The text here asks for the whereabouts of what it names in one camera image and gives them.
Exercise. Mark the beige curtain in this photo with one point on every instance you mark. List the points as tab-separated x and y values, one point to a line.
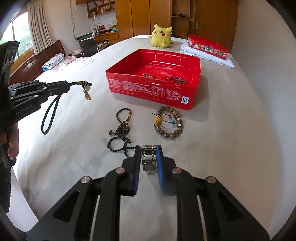
40	25

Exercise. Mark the grey and blue folded towel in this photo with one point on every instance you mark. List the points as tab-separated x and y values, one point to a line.
54	60

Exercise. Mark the silver metal watch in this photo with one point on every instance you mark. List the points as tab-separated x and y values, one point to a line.
149	160

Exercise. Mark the yellow plush toy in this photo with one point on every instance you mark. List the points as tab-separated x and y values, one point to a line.
160	37

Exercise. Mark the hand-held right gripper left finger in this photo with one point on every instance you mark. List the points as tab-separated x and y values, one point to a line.
137	171

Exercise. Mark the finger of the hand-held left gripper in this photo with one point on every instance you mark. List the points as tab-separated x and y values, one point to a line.
41	85
41	95

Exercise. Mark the red tin box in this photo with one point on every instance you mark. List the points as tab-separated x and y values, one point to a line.
150	90

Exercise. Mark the window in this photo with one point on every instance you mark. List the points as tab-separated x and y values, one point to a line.
20	32

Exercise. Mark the wooden door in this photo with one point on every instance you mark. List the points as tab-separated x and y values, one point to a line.
215	18

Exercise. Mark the person's left hand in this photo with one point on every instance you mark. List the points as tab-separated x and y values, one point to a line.
13	143

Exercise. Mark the wooden desk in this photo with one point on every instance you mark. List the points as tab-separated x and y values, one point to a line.
111	38

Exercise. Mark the white folded towel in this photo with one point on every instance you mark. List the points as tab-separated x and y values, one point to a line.
217	61

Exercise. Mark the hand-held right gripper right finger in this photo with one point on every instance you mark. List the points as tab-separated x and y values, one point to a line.
160	173

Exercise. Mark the red tin lid with pictures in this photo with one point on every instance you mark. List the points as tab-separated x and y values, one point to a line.
208	47

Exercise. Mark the dark wooden headboard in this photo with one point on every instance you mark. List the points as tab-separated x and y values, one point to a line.
46	49

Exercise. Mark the wooden wardrobe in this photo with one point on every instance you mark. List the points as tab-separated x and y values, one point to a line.
143	16

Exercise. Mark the black office chair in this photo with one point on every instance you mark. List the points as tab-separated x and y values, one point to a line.
86	46

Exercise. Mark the pink soft toy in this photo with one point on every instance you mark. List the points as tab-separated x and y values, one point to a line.
76	52

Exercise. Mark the pink floral quilt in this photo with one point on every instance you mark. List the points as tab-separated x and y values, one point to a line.
69	60

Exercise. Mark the wooden bookshelf with books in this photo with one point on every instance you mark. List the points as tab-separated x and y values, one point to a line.
101	8

